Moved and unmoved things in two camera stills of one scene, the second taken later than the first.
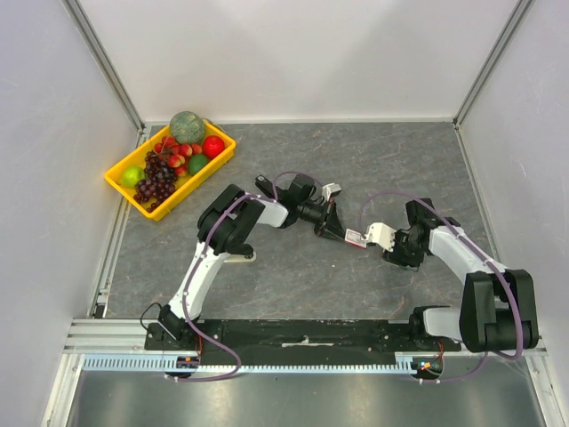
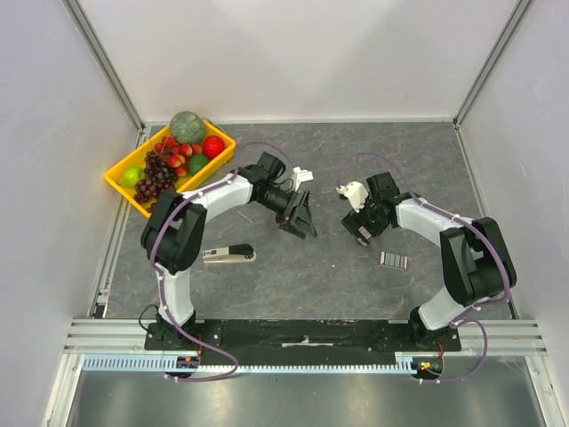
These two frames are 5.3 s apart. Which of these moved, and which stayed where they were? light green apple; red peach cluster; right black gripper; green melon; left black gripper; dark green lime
Moved: left black gripper; right black gripper
Stayed: dark green lime; red peach cluster; green melon; light green apple
